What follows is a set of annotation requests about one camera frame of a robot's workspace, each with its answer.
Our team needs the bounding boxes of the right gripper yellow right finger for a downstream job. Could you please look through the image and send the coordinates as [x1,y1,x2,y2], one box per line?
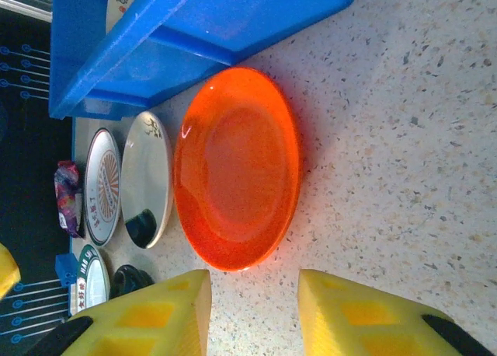
[297,269,496,356]

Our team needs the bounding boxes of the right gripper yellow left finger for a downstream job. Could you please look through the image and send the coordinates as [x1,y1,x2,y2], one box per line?
[26,269,213,356]

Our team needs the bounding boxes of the white plate green lettered rim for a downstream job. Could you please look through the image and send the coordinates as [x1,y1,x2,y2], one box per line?
[73,243,111,314]

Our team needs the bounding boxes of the white plate orange sunburst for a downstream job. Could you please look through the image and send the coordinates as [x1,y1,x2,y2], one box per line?
[83,127,123,248]

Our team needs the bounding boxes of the orange translucent plate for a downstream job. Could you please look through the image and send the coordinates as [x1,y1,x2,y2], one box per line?
[173,66,303,273]

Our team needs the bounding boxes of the cream plate small flowers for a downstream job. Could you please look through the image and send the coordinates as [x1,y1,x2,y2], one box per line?
[105,0,151,35]

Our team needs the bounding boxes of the blue plastic bin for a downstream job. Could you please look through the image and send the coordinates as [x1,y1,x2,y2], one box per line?
[48,0,356,120]

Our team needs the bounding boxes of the purple candy bag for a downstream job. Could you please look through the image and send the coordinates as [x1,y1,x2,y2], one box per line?
[54,160,85,239]

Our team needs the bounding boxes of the white plate black ink painting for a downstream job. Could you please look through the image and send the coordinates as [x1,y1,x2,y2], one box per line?
[120,110,174,250]

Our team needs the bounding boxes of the aluminium frame post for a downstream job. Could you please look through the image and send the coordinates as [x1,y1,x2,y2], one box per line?
[0,0,54,23]

